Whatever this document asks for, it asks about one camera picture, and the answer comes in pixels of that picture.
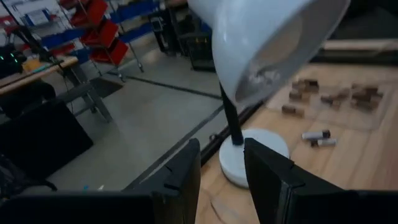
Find silver black battery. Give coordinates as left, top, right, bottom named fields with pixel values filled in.
left=310, top=138, right=338, bottom=148
left=301, top=129, right=331, bottom=141

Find large black case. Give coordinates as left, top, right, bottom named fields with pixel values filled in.
left=0, top=99, right=94, bottom=181

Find clear plastic bin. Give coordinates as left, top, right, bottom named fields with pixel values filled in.
left=267, top=62, right=398, bottom=131

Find white desk lamp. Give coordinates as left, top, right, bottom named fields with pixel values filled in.
left=186, top=0, right=352, bottom=189

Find red bin shelf rack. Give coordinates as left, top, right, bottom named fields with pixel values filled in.
left=58, top=0, right=130, bottom=66

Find wooden table metal legs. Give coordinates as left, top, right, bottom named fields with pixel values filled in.
left=0, top=55, right=114, bottom=124

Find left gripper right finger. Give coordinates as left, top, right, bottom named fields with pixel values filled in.
left=244, top=138, right=398, bottom=224

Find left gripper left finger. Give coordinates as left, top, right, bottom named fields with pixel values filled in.
left=0, top=138, right=201, bottom=224

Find black device green lights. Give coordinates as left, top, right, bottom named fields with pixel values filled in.
left=0, top=45, right=27, bottom=78

